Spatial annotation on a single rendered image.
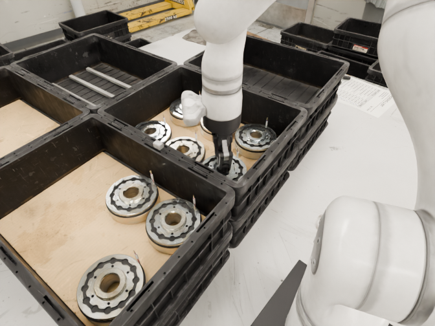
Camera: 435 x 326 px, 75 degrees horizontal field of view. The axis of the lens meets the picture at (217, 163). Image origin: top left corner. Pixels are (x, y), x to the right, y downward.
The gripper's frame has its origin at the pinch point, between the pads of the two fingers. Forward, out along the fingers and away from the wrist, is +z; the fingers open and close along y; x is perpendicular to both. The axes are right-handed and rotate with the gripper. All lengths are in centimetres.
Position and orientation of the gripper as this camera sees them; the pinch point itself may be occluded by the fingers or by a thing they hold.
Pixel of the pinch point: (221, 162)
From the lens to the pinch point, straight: 63.3
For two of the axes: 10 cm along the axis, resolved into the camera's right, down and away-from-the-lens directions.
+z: 0.0, 7.1, 7.1
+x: -9.9, 1.0, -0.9
